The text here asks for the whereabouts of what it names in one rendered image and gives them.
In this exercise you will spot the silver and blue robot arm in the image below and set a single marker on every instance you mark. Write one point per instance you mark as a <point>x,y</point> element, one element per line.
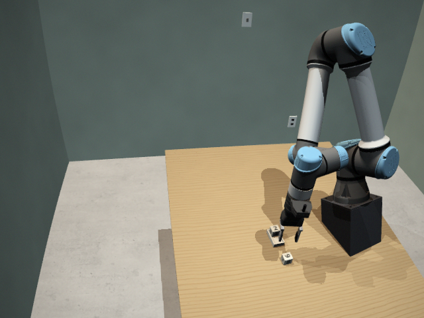
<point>352,46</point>

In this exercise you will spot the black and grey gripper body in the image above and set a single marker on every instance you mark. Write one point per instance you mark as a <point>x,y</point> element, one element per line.
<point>295,207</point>

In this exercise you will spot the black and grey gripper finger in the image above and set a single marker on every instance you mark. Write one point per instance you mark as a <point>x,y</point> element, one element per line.
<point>300,229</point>
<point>281,233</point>

